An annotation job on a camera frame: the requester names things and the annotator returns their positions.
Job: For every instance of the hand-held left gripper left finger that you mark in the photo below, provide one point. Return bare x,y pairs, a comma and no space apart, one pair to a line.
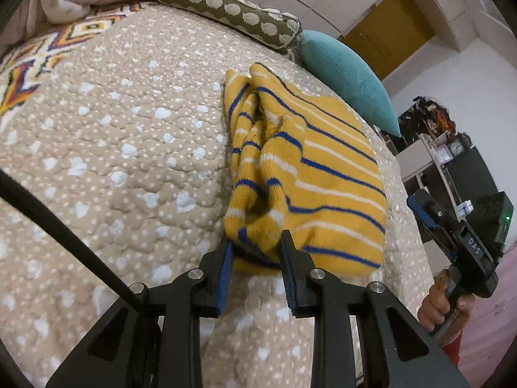
224,283

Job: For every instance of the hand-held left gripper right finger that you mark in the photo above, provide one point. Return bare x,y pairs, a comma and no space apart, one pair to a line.
287,275

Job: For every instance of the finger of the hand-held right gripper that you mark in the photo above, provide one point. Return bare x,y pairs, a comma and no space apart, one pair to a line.
426,210

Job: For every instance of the yellow striped shirt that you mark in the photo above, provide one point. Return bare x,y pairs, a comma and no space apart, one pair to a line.
323,169

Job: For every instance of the person's right forearm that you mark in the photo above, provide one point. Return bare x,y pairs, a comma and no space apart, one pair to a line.
452,347

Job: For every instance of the person's right hand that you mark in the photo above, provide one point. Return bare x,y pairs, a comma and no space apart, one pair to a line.
432,307

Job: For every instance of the white shelf unit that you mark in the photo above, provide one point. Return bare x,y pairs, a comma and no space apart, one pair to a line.
420,165

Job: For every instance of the black cabinet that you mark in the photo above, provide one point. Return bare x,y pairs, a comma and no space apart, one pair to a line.
476,178

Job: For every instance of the small round clock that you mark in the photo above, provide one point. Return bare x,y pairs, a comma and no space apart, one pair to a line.
457,146

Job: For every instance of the white shelf with clutter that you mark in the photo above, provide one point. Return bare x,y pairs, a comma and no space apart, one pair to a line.
428,115

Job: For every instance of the teal knitted pillow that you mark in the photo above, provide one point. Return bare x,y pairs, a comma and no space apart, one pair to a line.
351,81

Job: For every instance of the beige dotted bedspread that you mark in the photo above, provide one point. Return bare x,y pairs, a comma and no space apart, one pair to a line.
121,149

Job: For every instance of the yellow door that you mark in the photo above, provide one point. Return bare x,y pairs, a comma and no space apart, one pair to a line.
387,36

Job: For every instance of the olive patterned bolster cushion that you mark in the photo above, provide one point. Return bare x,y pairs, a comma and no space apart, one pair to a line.
230,8

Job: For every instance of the geometric patterned blanket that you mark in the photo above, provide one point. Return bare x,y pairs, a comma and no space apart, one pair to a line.
24,85

